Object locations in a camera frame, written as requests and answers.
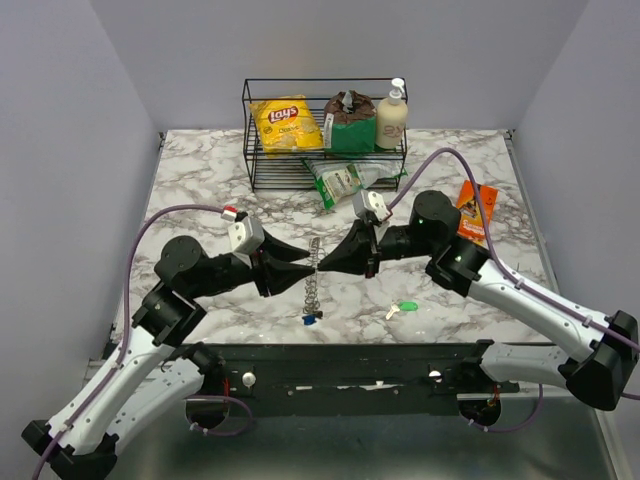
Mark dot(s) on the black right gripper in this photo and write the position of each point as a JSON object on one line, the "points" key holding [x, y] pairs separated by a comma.
{"points": [[354, 253]]}

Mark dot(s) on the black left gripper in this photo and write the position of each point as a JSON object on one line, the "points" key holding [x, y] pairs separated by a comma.
{"points": [[276, 275]]}

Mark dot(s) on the silver keyring disc with rings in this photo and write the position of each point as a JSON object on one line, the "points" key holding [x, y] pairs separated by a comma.
{"points": [[311, 301]]}

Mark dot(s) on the blue key tag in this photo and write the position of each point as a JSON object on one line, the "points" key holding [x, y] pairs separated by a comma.
{"points": [[310, 319]]}

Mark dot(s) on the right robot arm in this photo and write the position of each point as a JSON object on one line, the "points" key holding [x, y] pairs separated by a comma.
{"points": [[590, 354]]}

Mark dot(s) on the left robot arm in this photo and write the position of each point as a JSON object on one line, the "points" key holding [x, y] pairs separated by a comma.
{"points": [[82, 441]]}

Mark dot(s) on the green white snack bag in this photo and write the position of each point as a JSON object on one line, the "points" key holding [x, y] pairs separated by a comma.
{"points": [[335, 180]]}

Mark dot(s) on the orange razor box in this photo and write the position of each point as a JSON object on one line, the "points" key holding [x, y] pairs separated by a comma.
{"points": [[471, 225]]}

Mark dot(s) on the green brown paper bag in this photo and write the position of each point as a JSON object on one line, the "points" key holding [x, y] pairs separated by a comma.
{"points": [[349, 123]]}

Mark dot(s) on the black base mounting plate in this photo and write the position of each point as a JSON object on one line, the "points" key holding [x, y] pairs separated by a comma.
{"points": [[345, 379]]}

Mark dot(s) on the yellow Lays chips bag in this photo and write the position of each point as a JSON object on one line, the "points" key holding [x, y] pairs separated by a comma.
{"points": [[286, 125]]}

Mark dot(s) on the cream lotion pump bottle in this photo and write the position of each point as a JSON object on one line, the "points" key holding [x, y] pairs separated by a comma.
{"points": [[392, 113]]}

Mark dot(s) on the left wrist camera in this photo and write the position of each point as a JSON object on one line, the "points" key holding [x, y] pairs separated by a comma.
{"points": [[245, 236]]}

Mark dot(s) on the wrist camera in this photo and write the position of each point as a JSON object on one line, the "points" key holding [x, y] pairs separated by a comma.
{"points": [[370, 206], [245, 236]]}

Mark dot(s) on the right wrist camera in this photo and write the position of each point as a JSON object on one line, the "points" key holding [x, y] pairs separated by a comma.
{"points": [[370, 206]]}

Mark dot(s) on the black wire rack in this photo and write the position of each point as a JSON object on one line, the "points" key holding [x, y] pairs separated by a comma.
{"points": [[285, 171]]}

